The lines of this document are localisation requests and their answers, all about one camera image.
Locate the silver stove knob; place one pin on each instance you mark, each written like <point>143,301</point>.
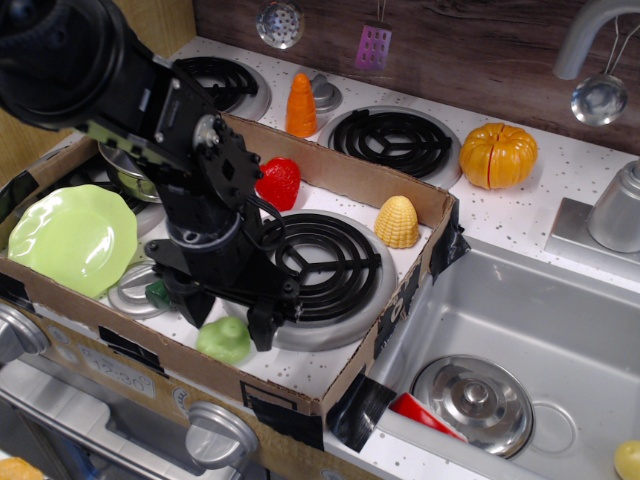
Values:
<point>129,295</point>
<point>327,96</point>

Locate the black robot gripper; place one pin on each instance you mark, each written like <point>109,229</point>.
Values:
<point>197,268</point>

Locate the front right black burner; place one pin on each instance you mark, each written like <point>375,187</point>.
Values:
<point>345,275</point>

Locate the front left black burner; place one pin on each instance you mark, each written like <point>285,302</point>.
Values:
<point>93,172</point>

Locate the silver stove knob front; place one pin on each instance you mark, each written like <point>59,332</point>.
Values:
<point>129,295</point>

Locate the orange toy carrot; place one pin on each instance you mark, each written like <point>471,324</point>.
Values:
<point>157,295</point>

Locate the silver toy faucet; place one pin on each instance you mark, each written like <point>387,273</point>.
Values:
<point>594,216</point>

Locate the orange toy pumpkin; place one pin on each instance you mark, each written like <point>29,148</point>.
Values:
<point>498,156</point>

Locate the yellow toy lemon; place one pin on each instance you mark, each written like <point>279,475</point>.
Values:
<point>627,460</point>

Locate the silver oven door handle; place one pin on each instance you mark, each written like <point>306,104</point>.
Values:
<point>83,419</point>

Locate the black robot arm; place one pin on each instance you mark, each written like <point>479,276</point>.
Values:
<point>77,64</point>

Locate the hanging silver ladle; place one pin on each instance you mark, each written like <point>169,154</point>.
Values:
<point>601,99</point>

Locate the silver oven knob right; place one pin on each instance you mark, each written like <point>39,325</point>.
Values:
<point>217,438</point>

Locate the yellow toy corn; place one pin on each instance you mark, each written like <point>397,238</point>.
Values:
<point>397,224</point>

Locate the small orange toy carrot tip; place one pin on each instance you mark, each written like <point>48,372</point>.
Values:
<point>301,119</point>

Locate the red toy pepper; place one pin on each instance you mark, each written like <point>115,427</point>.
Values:
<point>410,407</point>

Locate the silver oven knob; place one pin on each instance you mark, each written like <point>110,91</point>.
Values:
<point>19,335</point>
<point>217,438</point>

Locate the orange toy bread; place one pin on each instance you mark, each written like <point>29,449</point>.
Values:
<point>15,468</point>

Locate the red toy strawberry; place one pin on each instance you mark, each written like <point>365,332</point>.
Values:
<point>280,183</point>

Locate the light green toy broccoli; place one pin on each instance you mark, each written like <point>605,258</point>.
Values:
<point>226,339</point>

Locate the stainless steel pot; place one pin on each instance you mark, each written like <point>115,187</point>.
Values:
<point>123,172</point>

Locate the light green plastic plate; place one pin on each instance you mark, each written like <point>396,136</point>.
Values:
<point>81,237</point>

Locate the grey toy sink basin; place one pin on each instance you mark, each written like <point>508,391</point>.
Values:
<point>570,340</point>

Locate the back right black burner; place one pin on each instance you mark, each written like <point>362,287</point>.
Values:
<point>400,138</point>

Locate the hanging silver strainer spoon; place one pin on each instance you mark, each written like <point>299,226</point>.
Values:
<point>280,24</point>

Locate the silver pot lid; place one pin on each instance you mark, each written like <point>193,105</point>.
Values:
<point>480,400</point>

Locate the silver stove knob back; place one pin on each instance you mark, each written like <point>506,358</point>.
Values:
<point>327,96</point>

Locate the silver oven knob left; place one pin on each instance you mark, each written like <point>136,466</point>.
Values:
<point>19,335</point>

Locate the hanging purple spatula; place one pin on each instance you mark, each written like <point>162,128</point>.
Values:
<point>374,42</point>

